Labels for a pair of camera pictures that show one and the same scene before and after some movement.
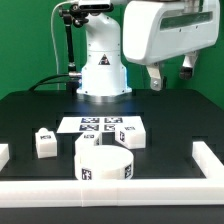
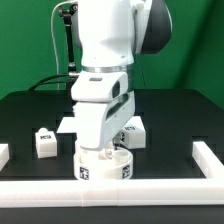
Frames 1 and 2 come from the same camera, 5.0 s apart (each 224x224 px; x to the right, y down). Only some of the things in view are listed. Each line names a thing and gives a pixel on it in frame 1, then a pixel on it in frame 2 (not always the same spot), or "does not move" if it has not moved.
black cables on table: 41,81 does not move
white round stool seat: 103,163 does not move
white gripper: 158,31 to 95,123
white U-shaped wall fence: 60,193 does not move
